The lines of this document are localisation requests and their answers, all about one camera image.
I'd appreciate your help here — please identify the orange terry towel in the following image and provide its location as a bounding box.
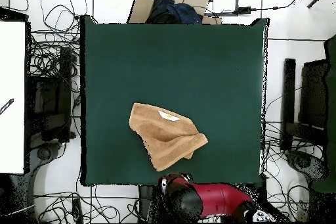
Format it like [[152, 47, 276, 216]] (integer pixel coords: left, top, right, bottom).
[[128, 102, 209, 172]]

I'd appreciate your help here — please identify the black power strip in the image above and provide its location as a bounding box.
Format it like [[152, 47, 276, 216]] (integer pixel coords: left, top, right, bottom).
[[71, 198, 84, 224]]

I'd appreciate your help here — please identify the dark green table cloth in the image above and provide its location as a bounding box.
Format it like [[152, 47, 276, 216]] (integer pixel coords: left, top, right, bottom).
[[79, 14, 270, 187]]

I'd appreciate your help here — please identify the grey caster base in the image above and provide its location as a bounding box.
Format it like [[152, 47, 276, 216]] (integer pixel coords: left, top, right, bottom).
[[285, 149, 327, 181]]

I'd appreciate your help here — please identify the dark blue garment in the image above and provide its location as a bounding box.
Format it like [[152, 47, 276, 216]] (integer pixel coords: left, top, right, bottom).
[[146, 0, 203, 25]]

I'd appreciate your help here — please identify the brown cardboard box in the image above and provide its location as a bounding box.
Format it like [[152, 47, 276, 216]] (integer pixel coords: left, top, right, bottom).
[[127, 0, 223, 26]]

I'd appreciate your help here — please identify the black striped stick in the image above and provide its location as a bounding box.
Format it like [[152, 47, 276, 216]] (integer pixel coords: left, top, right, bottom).
[[0, 98, 14, 116]]

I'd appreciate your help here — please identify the black power adapter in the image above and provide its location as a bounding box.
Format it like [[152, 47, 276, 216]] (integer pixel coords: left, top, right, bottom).
[[232, 6, 252, 15]]

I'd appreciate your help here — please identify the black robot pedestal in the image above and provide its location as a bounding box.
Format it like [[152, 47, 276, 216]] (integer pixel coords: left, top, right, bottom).
[[138, 184, 169, 223]]

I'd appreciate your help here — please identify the black frame stand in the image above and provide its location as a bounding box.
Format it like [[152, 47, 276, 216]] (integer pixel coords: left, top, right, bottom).
[[25, 46, 76, 144]]

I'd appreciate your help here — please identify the black cable bundle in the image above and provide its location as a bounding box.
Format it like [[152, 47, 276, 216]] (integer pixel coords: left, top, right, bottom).
[[28, 0, 89, 93]]

